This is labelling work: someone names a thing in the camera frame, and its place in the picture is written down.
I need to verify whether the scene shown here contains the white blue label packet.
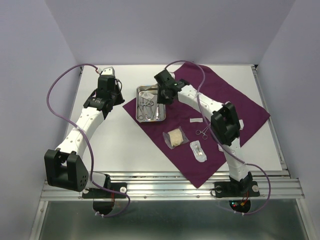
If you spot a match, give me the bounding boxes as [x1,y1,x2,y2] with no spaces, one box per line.
[141,91,155,101]

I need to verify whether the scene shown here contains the long steel forceps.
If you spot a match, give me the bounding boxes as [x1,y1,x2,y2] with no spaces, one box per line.
[144,100,154,119]

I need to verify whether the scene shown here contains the stainless steel instrument tray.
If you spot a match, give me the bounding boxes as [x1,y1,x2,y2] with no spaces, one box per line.
[135,85,166,123]

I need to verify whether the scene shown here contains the straight steel scissors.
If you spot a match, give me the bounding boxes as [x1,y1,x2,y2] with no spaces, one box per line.
[138,103,148,121]

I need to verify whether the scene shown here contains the small white gauze roll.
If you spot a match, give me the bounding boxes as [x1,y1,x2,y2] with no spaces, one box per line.
[189,117,204,123]

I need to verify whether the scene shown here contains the bagged beige gloves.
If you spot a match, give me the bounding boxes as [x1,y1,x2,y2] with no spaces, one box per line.
[162,126,189,150]

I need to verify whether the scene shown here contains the steel hemostat clamp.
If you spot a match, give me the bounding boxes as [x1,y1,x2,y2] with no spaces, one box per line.
[195,126,209,140]

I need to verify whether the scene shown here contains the clear suture packet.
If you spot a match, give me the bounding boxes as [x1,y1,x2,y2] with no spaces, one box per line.
[189,140,207,163]

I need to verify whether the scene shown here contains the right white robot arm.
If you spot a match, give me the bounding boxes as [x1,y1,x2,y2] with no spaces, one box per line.
[154,69,253,195]

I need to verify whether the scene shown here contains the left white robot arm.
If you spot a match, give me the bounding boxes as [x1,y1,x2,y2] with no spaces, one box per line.
[44,72,125,197]

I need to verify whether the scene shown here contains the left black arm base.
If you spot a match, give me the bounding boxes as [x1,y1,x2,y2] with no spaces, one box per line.
[82,182,127,199]

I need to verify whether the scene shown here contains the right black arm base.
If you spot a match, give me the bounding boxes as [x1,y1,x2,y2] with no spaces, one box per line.
[210,171,260,198]

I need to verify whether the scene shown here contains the purple surgical drape cloth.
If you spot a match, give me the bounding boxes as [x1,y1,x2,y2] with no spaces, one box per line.
[122,63,279,188]

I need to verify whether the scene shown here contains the white gauze pad right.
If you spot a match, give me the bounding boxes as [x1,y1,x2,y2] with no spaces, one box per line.
[239,119,244,130]

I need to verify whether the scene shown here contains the white gauze pad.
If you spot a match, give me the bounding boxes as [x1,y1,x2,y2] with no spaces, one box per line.
[239,119,244,130]
[218,144,224,152]

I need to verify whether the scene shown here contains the white gauze pad lower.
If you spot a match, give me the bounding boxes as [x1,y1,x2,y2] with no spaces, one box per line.
[218,144,224,152]

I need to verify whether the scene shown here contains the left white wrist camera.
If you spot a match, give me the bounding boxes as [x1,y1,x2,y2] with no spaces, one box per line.
[100,66,115,77]

